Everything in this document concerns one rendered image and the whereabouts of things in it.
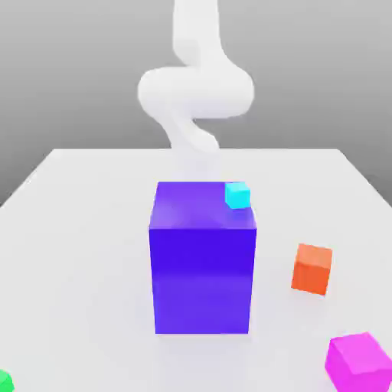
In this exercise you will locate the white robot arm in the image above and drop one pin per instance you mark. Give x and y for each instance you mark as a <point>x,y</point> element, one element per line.
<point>196,92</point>

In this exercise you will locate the small cyan cube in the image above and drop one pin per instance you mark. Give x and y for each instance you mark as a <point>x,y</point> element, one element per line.
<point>237,196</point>

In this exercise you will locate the small orange cube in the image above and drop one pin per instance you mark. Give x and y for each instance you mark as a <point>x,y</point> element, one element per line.
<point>310,272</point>

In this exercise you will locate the small magenta cube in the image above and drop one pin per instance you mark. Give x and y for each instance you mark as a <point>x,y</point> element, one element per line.
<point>359,364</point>

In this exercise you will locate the small green cube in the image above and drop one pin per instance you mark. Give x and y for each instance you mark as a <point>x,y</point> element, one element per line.
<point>4,382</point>

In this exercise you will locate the large purple box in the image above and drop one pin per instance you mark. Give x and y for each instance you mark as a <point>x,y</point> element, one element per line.
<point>202,275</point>

